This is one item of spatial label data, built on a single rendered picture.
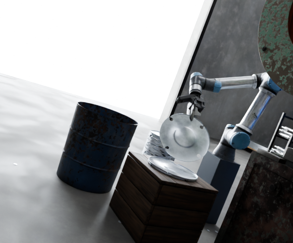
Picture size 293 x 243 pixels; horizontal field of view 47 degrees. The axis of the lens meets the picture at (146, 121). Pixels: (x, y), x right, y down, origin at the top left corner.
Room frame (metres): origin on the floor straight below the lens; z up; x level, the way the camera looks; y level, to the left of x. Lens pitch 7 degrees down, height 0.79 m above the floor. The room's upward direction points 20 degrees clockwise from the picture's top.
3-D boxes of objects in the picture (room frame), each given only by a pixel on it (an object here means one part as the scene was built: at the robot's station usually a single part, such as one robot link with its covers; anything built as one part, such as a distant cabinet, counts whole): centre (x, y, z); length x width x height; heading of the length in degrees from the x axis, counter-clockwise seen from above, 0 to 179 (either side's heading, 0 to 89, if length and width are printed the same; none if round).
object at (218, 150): (2.31, -0.58, 0.50); 0.15 x 0.15 x 0.10
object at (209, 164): (2.31, -0.58, 0.23); 0.18 x 0.18 x 0.45; 26
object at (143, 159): (1.85, -0.23, 0.18); 0.40 x 0.38 x 0.35; 30
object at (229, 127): (2.30, -0.58, 0.62); 0.13 x 0.12 x 0.14; 5
